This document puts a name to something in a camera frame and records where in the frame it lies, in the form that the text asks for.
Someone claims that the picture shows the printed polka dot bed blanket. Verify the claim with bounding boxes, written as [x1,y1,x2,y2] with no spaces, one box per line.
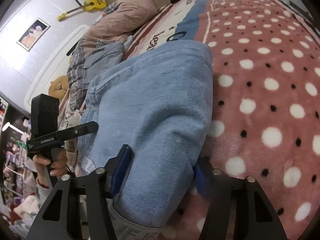
[120,0,320,240]

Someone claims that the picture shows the yellow guitar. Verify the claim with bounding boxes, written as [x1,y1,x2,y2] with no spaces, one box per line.
[57,0,107,22]

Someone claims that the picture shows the pink striped quilt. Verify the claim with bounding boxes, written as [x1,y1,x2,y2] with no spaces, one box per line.
[67,0,158,112]

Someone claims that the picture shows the framed wall picture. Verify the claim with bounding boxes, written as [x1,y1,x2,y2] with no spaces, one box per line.
[17,18,51,52]

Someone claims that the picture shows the grey-blue denim garment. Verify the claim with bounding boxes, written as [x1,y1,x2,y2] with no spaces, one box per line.
[82,36,135,80]

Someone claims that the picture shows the black guitar strap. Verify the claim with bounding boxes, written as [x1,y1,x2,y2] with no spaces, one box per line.
[71,0,105,8]

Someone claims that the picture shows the person's left hand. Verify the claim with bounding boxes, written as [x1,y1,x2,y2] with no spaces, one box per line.
[33,150,68,178]

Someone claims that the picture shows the brown plush toy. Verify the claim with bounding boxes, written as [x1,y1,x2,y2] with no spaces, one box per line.
[49,76,68,96]

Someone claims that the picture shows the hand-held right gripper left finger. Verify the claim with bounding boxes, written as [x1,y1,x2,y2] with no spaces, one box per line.
[26,144,133,240]

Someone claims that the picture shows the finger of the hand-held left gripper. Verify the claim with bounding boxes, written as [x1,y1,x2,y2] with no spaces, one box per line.
[56,121,98,141]

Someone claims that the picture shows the light blue jeans pants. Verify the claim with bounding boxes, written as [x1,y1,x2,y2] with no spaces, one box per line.
[76,40,214,240]

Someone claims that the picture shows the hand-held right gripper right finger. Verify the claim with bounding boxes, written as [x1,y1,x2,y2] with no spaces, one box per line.
[194,156,288,240]

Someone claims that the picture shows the cluttered shelf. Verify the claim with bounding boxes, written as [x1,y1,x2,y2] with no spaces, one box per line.
[0,97,42,233]

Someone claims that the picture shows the person's left forearm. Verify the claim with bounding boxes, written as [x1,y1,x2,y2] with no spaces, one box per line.
[36,177,55,202]

